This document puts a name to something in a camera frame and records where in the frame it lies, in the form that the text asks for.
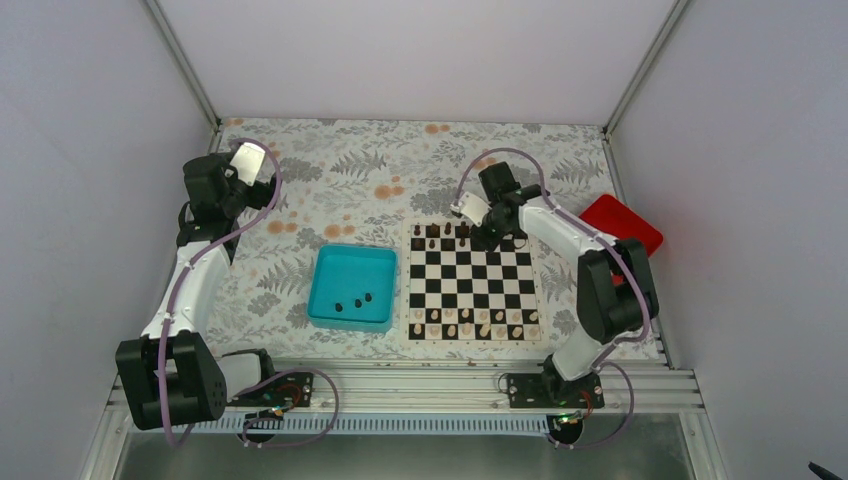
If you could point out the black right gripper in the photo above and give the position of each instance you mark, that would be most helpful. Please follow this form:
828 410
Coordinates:
486 241

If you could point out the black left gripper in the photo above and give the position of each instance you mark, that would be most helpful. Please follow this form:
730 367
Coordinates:
259 199

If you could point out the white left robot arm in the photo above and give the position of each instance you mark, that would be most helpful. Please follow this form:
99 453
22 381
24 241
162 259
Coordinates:
169 375

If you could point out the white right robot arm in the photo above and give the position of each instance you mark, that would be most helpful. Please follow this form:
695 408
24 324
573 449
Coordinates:
616 296

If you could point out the red plastic box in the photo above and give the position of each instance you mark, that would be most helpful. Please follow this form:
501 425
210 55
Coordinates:
611 216

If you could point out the black white chessboard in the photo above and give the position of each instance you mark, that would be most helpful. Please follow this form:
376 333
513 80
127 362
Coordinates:
469 278

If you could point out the floral patterned table mat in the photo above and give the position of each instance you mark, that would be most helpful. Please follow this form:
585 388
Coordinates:
356 182

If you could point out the teal plastic tray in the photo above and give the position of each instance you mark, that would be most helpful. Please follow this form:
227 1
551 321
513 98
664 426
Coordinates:
344 273

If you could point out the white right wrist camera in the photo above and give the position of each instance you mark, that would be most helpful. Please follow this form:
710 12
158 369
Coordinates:
470 207

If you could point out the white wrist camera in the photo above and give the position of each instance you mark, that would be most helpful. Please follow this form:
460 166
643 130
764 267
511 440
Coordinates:
470 207
247 161

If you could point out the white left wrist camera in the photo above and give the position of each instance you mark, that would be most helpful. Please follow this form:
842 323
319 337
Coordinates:
247 161

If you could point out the aluminium left corner post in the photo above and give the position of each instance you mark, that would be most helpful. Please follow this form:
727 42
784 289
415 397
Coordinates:
176 51

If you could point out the aluminium corner post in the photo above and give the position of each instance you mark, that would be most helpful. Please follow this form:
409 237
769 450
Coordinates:
646 64
176 51

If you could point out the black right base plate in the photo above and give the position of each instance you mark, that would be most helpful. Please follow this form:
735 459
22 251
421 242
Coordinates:
536 390

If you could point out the aluminium front rail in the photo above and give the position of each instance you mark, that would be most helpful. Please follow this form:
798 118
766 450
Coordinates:
453 399

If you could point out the aluminium right corner post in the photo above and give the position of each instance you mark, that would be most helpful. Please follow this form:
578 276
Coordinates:
646 64

